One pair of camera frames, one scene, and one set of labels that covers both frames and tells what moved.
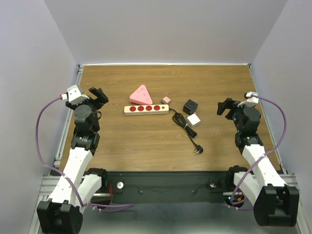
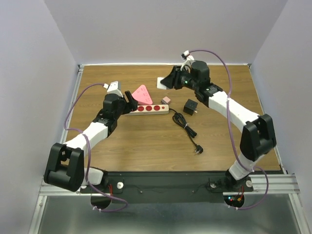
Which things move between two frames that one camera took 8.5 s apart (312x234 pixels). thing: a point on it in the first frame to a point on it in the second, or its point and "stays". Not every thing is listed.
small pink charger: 165,100 stays
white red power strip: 146,109 stays
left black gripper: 101,100 to 131,106
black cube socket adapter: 190,107 stays
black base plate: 166,187 stays
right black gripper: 227,104 to 172,79
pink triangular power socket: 141,96 stays
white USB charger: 193,120 to 160,86
